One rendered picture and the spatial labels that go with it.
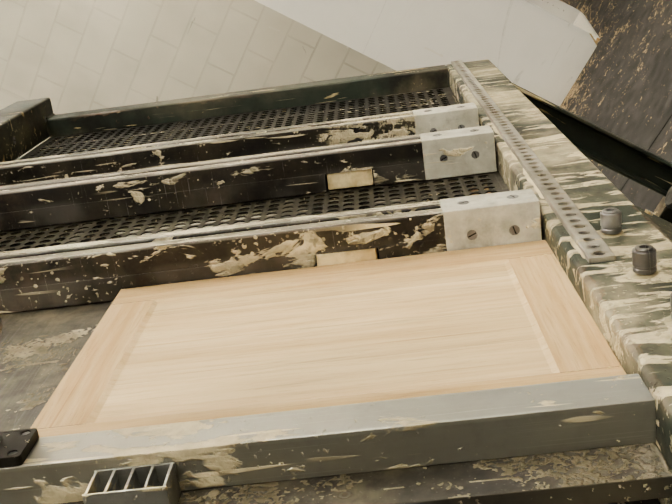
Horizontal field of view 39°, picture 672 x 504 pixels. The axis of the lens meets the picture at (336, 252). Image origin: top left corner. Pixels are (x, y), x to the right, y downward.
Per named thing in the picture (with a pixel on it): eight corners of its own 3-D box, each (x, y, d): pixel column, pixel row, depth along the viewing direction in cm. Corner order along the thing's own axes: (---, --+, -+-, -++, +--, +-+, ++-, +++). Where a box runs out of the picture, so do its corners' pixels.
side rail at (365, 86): (451, 109, 258) (448, 68, 255) (54, 158, 265) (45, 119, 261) (449, 103, 266) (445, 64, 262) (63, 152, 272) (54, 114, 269)
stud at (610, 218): (624, 235, 113) (623, 211, 112) (603, 237, 113) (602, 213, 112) (619, 228, 115) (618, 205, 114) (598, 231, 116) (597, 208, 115)
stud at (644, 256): (660, 275, 100) (659, 249, 99) (636, 278, 100) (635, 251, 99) (653, 268, 102) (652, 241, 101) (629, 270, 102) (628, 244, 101)
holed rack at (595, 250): (616, 260, 106) (616, 255, 105) (589, 263, 106) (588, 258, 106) (461, 62, 262) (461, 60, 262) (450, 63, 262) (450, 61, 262)
